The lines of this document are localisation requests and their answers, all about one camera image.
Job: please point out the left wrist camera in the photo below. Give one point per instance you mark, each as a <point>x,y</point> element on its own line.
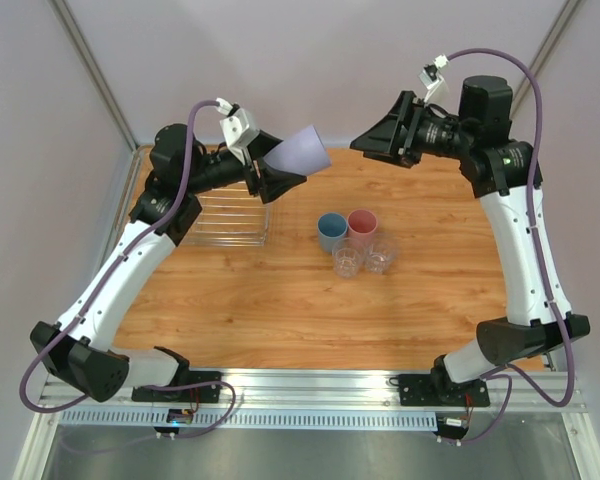
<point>238,126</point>

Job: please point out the purple plastic cup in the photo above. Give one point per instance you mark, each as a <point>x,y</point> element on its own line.
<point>302,154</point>

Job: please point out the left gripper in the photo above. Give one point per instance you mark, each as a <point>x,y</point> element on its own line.
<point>273,183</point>

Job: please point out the pink plastic cup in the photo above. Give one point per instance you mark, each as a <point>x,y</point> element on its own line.
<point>362,225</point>

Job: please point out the slotted cable duct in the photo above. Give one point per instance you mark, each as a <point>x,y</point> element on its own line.
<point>252,419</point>

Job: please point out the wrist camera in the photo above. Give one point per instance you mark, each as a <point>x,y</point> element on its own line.
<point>432,79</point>
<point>238,126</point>

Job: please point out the blue plastic cup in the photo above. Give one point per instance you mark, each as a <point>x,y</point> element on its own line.
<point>331,227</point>

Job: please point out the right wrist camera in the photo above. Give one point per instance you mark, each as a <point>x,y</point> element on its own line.
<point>432,79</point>

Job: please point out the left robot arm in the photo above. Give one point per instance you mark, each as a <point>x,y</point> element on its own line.
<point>78,347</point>

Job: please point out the left clear glass tumbler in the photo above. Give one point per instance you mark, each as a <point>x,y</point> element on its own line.
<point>348,256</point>

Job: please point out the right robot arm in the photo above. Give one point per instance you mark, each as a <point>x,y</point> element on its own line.
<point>539,318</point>

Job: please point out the clear wire dish rack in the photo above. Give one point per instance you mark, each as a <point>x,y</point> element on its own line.
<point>230,217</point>

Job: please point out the aluminium corner post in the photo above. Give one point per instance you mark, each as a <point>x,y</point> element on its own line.
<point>80,44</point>
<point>532,35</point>

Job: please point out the right clear glass tumbler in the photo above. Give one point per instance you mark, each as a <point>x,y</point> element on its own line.
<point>381,252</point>

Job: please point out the right aluminium corner post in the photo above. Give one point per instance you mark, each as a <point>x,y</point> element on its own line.
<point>532,35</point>

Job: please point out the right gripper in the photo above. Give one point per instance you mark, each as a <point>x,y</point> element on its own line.
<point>406,130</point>

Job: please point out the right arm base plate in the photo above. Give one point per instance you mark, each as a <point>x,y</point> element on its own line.
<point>427,391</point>

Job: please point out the left aluminium corner post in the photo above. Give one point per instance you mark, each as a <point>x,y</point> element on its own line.
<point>80,44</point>

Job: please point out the clear glass tumbler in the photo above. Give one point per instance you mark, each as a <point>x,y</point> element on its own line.
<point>381,252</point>
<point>348,256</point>

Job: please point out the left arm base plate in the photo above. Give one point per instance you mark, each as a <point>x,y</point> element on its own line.
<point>208,394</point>

